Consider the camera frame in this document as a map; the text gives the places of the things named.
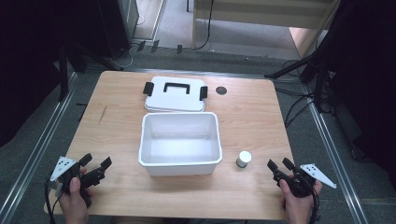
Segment black hanging cable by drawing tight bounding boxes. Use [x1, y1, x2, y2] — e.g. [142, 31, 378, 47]
[186, 0, 216, 51]

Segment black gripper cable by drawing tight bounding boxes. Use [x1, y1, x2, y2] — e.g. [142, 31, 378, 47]
[306, 181, 321, 224]
[44, 179, 64, 224]

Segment aluminium floor rail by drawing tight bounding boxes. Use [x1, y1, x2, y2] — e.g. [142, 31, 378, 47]
[303, 85, 372, 224]
[0, 72, 79, 224]

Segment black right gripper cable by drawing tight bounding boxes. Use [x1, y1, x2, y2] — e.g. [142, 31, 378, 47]
[306, 181, 321, 224]

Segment black floor cables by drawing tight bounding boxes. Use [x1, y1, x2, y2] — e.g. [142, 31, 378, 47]
[275, 59, 335, 129]

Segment dark curtain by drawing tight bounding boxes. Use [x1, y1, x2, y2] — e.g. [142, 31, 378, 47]
[323, 0, 396, 190]
[0, 0, 104, 148]

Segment small white-capped bottle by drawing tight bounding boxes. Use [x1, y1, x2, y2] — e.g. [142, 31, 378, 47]
[235, 150, 253, 169]

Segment white floor cable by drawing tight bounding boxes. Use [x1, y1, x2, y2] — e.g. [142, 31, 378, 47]
[107, 13, 147, 70]

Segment white plastic storage box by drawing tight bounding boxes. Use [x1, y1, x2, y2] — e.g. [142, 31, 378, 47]
[137, 111, 224, 177]

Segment white lid with black handle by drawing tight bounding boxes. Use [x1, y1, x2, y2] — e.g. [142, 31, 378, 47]
[142, 76, 209, 113]

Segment white desk frame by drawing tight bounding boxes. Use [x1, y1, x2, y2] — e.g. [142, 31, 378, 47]
[191, 0, 342, 60]

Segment black tripod stand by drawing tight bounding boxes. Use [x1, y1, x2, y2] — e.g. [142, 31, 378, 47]
[263, 0, 353, 114]

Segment person's right hand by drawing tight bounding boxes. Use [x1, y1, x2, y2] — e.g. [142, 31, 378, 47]
[278, 177, 324, 224]

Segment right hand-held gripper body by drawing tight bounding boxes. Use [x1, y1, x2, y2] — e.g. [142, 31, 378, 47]
[272, 163, 338, 199]

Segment person's left hand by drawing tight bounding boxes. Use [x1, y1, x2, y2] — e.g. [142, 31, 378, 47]
[58, 167, 94, 224]

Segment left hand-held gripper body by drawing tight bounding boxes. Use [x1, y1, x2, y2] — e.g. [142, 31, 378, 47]
[49, 156, 106, 209]

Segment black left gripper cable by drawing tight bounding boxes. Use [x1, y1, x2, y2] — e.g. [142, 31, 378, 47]
[44, 179, 64, 224]

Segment black metal stand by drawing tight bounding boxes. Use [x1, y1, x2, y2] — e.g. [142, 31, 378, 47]
[57, 46, 70, 103]

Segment black cabinet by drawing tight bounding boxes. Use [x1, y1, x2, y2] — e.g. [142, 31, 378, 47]
[92, 0, 140, 61]

